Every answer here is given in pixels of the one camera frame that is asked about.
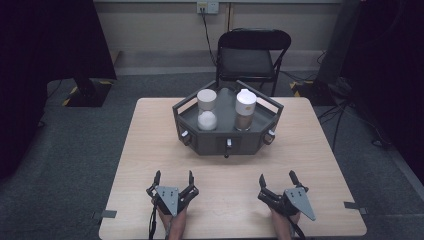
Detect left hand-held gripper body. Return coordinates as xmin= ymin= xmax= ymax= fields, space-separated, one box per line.
xmin=153 ymin=185 xmax=184 ymax=218

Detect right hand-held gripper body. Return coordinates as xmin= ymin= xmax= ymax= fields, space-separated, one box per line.
xmin=270 ymin=186 xmax=317 ymax=222

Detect dark grey corner rack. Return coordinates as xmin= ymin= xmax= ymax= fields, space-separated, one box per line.
xmin=171 ymin=79 xmax=285 ymax=159

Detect glass jar with grey lid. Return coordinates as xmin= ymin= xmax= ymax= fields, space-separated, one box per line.
xmin=195 ymin=88 xmax=219 ymax=132

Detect glass jar with white lid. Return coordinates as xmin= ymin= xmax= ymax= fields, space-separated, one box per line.
xmin=233 ymin=88 xmax=258 ymax=132

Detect person's right hand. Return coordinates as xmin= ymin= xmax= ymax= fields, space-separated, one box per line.
xmin=269 ymin=205 xmax=302 ymax=231

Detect grey tape strip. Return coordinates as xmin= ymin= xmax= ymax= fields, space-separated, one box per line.
xmin=92 ymin=209 xmax=118 ymax=221
xmin=343 ymin=200 xmax=369 ymax=216

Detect black stand base striped tape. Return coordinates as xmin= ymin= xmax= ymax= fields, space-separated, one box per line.
xmin=289 ymin=79 xmax=338 ymax=107
xmin=61 ymin=77 xmax=114 ymax=109

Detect black folding chair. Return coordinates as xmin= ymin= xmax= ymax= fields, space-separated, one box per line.
xmin=215 ymin=28 xmax=293 ymax=98

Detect dark curtain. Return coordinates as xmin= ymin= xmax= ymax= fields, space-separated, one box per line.
xmin=339 ymin=0 xmax=424 ymax=186
xmin=0 ymin=0 xmax=118 ymax=182

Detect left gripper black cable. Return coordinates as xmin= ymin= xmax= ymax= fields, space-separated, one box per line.
xmin=148 ymin=195 xmax=160 ymax=240

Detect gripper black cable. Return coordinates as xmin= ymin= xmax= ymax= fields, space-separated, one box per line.
xmin=148 ymin=195 xmax=160 ymax=240
xmin=286 ymin=214 xmax=308 ymax=240

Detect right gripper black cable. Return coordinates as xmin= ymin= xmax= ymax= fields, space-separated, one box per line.
xmin=286 ymin=214 xmax=308 ymax=240

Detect black floor cables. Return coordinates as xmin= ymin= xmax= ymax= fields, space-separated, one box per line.
xmin=315 ymin=98 xmax=392 ymax=152

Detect black wall socket cable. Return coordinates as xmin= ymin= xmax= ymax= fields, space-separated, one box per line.
xmin=199 ymin=7 xmax=220 ymax=67

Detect white wall socket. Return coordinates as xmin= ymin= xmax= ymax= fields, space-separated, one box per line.
xmin=196 ymin=0 xmax=220 ymax=15

